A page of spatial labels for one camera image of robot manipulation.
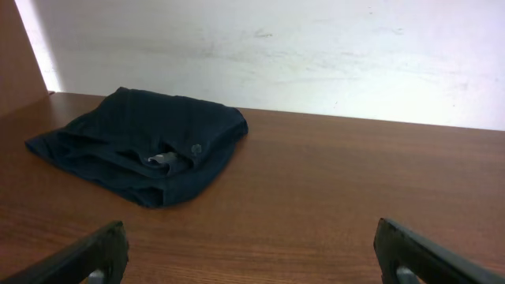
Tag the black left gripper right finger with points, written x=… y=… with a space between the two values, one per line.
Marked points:
x=406 y=257

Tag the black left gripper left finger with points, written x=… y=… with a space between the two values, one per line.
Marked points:
x=101 y=256

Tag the folded navy blue shorts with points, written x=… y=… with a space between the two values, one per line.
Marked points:
x=152 y=149

